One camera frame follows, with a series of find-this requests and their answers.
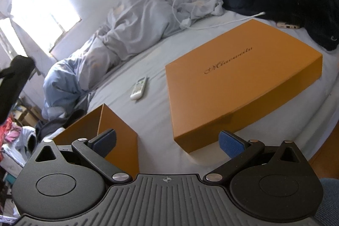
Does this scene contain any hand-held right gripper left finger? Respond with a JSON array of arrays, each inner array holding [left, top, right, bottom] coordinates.
[[34, 129, 133, 184]]

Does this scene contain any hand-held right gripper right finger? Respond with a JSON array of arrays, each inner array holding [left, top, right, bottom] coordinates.
[[202, 130, 306, 184]]

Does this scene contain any open orange box base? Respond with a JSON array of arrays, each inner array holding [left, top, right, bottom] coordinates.
[[51, 104, 140, 177]]

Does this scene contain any bed with grey sheet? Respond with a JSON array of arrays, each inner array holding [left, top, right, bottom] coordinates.
[[40, 7, 339, 179]]

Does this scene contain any white remote control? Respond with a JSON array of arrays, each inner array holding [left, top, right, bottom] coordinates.
[[130, 76, 148, 101]]

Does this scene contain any large orange box lid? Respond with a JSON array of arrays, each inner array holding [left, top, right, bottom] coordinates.
[[165, 19, 324, 154]]

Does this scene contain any pile of colourful clothes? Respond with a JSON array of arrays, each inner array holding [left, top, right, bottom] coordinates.
[[0, 112, 39, 171]]

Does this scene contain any dark blurred object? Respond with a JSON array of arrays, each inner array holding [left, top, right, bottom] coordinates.
[[0, 55, 36, 124]]

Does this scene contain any light blue duvet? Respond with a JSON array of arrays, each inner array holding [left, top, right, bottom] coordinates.
[[42, 0, 224, 121]]

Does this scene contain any person's blue trouser leg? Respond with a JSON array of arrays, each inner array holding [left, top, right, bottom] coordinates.
[[320, 177, 339, 226]]

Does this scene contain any white curtain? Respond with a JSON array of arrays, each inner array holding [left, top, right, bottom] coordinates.
[[0, 0, 45, 89]]

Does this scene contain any window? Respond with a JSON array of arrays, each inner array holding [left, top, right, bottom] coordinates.
[[12, 0, 81, 53]]

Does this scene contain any white charging cable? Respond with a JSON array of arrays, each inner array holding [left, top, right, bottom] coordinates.
[[172, 0, 266, 31]]

